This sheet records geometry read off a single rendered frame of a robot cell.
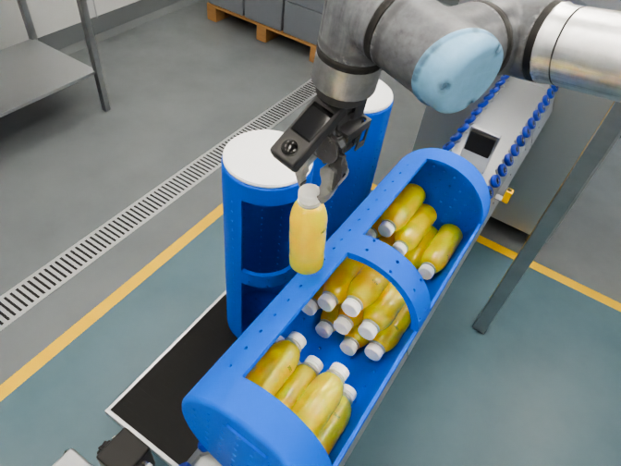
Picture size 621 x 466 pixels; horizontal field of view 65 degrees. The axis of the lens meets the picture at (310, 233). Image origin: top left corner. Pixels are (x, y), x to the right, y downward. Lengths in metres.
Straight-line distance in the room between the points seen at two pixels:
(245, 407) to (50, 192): 2.44
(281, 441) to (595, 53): 0.64
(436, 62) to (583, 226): 2.95
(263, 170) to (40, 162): 2.07
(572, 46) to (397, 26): 0.18
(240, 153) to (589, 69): 1.10
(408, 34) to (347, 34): 0.09
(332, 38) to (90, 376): 1.91
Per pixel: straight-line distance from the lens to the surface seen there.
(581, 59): 0.61
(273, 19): 4.41
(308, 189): 0.82
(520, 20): 0.64
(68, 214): 2.93
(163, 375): 2.07
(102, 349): 2.35
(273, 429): 0.79
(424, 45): 0.54
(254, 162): 1.49
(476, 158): 1.81
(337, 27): 0.62
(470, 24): 0.56
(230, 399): 0.81
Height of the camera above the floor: 1.97
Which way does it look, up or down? 46 degrees down
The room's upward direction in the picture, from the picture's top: 9 degrees clockwise
